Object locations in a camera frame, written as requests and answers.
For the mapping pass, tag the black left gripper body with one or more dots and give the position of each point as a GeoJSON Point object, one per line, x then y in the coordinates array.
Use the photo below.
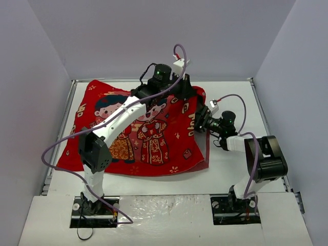
{"type": "Point", "coordinates": [186, 87]}

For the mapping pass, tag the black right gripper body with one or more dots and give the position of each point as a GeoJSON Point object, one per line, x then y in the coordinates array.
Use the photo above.
{"type": "Point", "coordinates": [203, 120]}

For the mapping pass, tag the red printed pillowcase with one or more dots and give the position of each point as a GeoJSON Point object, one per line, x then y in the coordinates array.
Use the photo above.
{"type": "Point", "coordinates": [161, 142]}

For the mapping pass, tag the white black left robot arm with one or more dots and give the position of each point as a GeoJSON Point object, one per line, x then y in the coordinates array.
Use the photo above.
{"type": "Point", "coordinates": [94, 143]}

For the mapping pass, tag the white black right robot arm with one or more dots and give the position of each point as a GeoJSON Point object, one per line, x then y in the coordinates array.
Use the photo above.
{"type": "Point", "coordinates": [264, 157]}

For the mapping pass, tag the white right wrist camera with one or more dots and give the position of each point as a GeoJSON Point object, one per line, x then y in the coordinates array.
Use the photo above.
{"type": "Point", "coordinates": [213, 106]}

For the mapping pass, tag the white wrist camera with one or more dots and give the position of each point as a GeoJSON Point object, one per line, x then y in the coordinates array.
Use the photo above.
{"type": "Point", "coordinates": [178, 66]}
{"type": "Point", "coordinates": [213, 106]}

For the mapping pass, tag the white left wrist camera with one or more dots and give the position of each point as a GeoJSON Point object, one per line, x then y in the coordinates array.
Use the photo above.
{"type": "Point", "coordinates": [178, 66]}

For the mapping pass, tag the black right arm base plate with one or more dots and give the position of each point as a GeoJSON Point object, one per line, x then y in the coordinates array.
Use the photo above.
{"type": "Point", "coordinates": [224, 214]}

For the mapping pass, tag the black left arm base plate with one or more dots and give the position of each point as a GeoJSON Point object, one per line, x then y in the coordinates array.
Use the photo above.
{"type": "Point", "coordinates": [82, 216]}

